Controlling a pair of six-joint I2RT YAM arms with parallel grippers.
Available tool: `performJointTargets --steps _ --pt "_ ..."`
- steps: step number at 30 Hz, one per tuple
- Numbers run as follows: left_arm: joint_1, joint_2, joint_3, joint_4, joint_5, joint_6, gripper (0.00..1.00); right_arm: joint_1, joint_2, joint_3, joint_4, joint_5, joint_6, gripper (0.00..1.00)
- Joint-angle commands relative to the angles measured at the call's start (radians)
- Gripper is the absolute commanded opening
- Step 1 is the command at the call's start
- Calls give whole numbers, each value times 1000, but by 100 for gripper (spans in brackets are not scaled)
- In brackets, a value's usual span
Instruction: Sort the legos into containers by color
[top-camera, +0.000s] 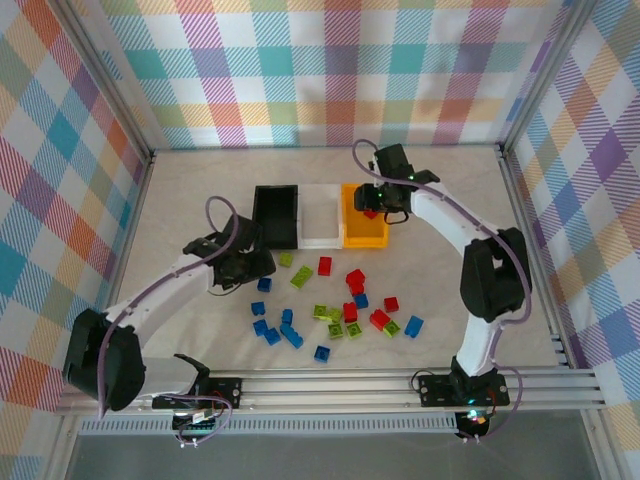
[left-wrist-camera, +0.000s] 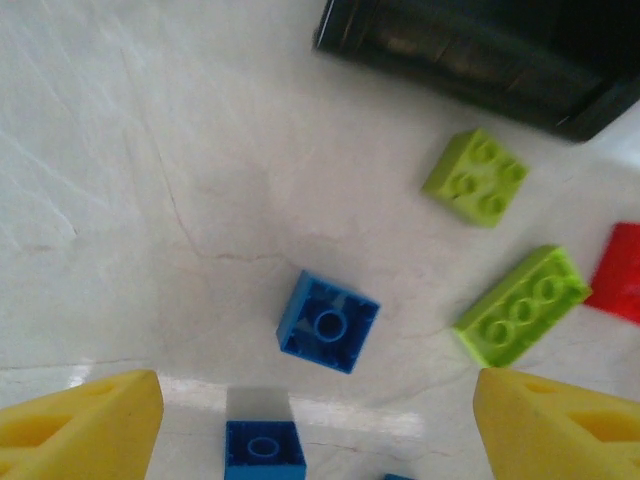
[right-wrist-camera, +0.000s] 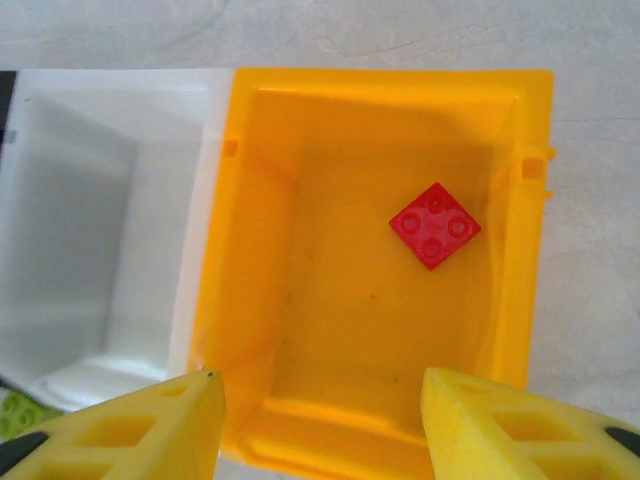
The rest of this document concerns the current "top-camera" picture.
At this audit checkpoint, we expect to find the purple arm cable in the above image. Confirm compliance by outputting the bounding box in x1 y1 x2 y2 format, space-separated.
97 195 241 421
352 139 534 441

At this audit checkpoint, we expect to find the aluminium frame cross rail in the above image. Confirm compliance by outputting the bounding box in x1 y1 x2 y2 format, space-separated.
54 367 601 414

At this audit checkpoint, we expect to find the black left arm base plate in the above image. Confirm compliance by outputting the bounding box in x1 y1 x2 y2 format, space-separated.
197 377 244 409

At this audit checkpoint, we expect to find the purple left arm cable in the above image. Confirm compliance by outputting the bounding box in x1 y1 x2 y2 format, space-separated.
97 195 241 421

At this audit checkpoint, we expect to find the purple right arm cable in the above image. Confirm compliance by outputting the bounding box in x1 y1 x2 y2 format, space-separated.
352 139 534 441

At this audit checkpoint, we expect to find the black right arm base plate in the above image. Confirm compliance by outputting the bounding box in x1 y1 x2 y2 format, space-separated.
417 372 511 407

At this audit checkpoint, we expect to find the aluminium frame side rail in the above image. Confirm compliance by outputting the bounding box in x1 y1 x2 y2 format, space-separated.
497 144 571 369
105 149 157 311

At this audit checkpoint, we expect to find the white plastic bin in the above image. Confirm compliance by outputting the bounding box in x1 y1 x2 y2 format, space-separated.
297 183 346 250

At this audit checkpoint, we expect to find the grey slotted cable duct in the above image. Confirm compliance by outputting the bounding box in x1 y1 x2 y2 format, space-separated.
79 414 459 435

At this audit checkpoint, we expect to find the yellow plastic bin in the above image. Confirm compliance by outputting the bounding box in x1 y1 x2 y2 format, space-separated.
340 182 391 250

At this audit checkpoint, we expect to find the black plastic bin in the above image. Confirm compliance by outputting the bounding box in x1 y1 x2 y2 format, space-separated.
253 184 303 251

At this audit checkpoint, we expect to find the aluminium frame post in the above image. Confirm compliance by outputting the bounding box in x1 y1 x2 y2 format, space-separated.
497 0 596 154
62 0 156 159

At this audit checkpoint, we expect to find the long blue lego brick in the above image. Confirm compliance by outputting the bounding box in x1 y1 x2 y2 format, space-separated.
279 323 305 349

